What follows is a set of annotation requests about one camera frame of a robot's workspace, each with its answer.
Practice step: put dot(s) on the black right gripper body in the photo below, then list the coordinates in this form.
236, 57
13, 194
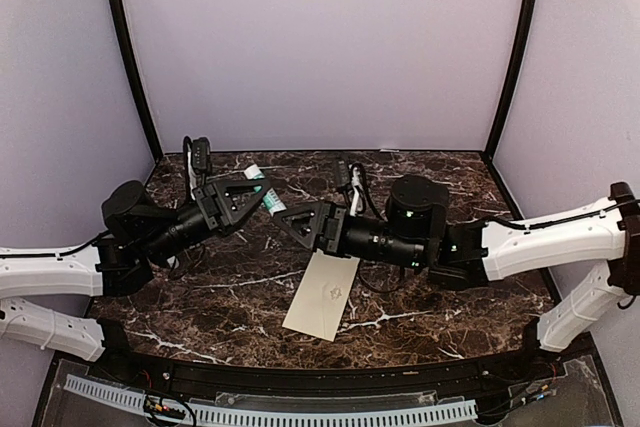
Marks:
338, 214

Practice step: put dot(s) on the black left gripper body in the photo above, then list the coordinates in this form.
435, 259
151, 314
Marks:
210, 205

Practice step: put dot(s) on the green white glue stick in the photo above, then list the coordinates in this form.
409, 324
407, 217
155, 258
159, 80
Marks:
270, 200

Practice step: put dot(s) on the beige paper envelope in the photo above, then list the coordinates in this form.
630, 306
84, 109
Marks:
320, 300

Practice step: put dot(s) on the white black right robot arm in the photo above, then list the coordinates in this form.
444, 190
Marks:
415, 234

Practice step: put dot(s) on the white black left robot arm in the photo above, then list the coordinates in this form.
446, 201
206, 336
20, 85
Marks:
139, 236

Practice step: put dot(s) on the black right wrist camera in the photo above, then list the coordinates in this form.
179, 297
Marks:
349, 183

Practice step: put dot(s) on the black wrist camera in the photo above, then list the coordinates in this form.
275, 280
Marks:
197, 163
349, 183

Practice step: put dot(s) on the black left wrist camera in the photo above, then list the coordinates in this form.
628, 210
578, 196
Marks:
197, 163

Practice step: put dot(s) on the black front table rail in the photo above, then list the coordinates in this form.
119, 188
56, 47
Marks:
482, 376

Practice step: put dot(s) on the white slotted cable duct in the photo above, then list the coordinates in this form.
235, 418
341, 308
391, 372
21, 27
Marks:
247, 411

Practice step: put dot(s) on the black left frame post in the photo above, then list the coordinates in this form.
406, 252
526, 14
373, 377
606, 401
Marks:
128, 57

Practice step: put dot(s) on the black frame post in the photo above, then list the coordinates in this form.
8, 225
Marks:
128, 57
525, 17

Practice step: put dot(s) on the black right frame post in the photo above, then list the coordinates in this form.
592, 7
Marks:
525, 17

